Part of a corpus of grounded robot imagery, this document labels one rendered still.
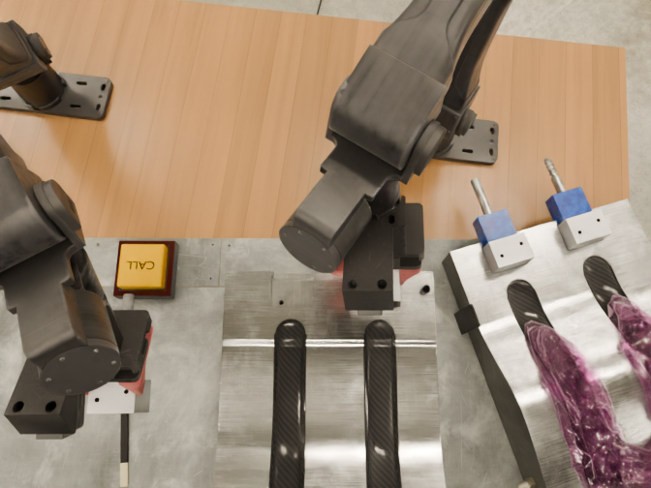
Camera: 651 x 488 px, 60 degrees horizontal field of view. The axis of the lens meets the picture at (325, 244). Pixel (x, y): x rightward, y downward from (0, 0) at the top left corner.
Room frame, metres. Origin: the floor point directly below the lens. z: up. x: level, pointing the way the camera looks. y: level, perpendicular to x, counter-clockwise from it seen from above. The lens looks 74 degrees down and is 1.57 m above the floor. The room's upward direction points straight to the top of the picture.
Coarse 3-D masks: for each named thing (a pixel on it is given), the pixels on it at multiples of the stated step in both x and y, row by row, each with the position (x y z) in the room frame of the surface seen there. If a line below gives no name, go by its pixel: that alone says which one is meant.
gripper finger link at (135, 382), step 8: (152, 328) 0.08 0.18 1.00; (144, 344) 0.06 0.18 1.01; (144, 352) 0.05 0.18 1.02; (144, 360) 0.04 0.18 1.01; (144, 368) 0.04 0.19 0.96; (120, 376) 0.03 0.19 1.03; (128, 376) 0.03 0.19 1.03; (136, 376) 0.03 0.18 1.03; (144, 376) 0.03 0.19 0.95; (120, 384) 0.02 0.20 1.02; (128, 384) 0.02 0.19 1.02; (136, 384) 0.02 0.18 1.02; (136, 392) 0.02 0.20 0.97
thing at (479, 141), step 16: (480, 128) 0.41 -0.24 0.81; (496, 128) 0.41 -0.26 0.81; (448, 144) 0.37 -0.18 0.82; (464, 144) 0.38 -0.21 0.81; (480, 144) 0.38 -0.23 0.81; (496, 144) 0.38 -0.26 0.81; (448, 160) 0.36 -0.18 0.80; (464, 160) 0.36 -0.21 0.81; (480, 160) 0.35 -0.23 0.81; (496, 160) 0.35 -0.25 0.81
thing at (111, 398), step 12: (132, 300) 0.12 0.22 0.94; (108, 384) 0.02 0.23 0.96; (144, 384) 0.02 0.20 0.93; (96, 396) 0.01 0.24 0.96; (108, 396) 0.01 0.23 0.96; (120, 396) 0.01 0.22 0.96; (132, 396) 0.01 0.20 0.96; (144, 396) 0.01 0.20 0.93; (96, 408) 0.00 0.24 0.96; (108, 408) 0.00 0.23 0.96; (120, 408) 0.00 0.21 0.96; (132, 408) 0.00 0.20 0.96; (144, 408) 0.00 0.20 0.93
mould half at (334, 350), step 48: (240, 288) 0.14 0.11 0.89; (336, 288) 0.14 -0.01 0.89; (432, 288) 0.14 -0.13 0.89; (240, 336) 0.08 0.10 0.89; (336, 336) 0.08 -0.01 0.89; (432, 336) 0.08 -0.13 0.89; (240, 384) 0.03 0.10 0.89; (336, 384) 0.03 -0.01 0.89; (432, 384) 0.03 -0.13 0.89; (240, 432) -0.03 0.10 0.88; (336, 432) -0.03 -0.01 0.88; (432, 432) -0.03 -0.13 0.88; (240, 480) -0.08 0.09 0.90; (336, 480) -0.08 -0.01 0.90; (432, 480) -0.08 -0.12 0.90
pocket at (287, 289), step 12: (276, 276) 0.16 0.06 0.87; (288, 276) 0.16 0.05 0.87; (300, 276) 0.16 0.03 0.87; (312, 276) 0.16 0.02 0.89; (276, 288) 0.15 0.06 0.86; (288, 288) 0.15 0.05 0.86; (300, 288) 0.15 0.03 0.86; (312, 288) 0.15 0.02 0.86; (276, 300) 0.13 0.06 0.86; (288, 300) 0.13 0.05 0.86; (300, 300) 0.13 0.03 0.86; (312, 300) 0.13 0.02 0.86
